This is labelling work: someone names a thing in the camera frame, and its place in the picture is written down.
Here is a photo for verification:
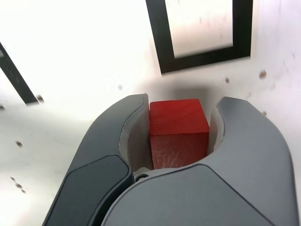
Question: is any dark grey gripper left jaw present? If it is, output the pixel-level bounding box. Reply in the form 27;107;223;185
42;93;155;226

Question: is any black tape strip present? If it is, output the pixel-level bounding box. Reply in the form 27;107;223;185
0;41;37;105

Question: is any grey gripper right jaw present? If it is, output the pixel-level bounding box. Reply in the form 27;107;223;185
101;96;294;226

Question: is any black tape square outline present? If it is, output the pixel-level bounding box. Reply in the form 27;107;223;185
145;0;253;75

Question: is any red cube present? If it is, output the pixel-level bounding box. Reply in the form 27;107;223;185
149;98;210;170

